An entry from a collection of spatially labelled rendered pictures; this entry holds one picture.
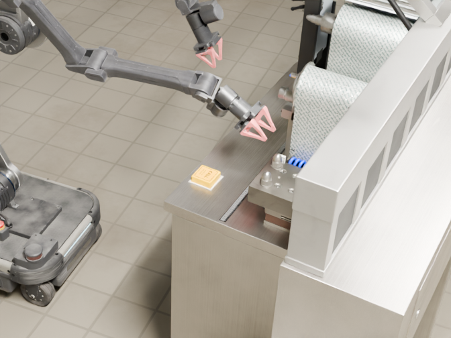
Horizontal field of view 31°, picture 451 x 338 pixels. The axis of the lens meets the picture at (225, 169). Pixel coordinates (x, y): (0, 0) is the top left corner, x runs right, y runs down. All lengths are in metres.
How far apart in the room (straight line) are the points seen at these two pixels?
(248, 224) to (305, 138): 0.31
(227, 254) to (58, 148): 1.91
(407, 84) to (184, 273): 1.22
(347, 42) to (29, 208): 1.61
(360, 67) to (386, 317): 1.17
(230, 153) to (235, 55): 2.36
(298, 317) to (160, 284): 1.91
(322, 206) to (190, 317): 1.43
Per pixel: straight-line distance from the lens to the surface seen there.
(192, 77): 2.52
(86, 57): 2.75
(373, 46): 2.53
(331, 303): 1.60
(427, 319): 2.94
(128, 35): 5.24
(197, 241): 2.57
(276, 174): 2.46
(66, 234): 3.43
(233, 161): 2.71
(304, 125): 2.46
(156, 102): 4.60
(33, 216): 3.50
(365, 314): 1.58
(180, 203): 2.54
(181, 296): 2.79
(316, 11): 2.66
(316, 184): 1.45
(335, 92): 2.38
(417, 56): 1.87
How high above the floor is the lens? 2.56
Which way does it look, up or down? 38 degrees down
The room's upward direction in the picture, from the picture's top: 4 degrees clockwise
